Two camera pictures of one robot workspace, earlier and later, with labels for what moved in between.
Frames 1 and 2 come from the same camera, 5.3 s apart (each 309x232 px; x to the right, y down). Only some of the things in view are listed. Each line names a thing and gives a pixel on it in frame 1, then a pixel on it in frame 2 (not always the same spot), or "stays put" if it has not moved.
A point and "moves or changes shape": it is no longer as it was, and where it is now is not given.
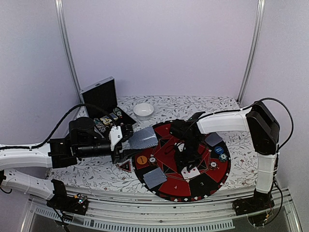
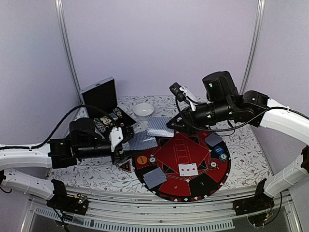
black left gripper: (122, 156) stays put
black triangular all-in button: (125, 166) stays put
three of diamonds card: (192, 172) moves or changes shape
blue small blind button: (218, 150) stays put
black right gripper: (180, 159) → (190, 125)
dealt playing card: (213, 139) stays put
